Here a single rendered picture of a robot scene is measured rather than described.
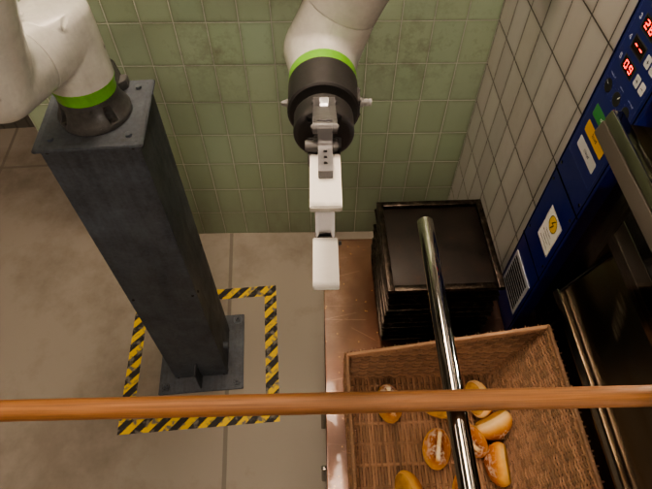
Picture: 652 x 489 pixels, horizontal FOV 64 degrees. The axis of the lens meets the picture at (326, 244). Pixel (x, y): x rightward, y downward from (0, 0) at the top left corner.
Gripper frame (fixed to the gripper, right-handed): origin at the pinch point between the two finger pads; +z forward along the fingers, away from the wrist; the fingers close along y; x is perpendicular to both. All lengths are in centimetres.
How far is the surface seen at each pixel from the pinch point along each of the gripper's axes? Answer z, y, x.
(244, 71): -118, 61, 25
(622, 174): -17.1, 7.9, -40.5
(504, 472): 4, 84, -41
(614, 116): -25.5, 5.1, -41.1
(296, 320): -71, 149, 11
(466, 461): 13.8, 31.3, -18.8
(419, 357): -22, 78, -24
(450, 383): 2.8, 31.4, -18.5
